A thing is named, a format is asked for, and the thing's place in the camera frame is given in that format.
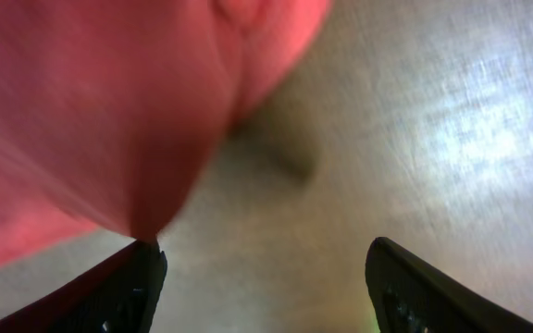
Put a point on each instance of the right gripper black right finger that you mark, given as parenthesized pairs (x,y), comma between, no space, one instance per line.
(410,295)

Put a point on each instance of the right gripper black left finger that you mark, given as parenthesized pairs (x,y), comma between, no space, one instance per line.
(119,295)

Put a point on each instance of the orange printed t-shirt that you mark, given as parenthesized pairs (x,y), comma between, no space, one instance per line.
(110,109)

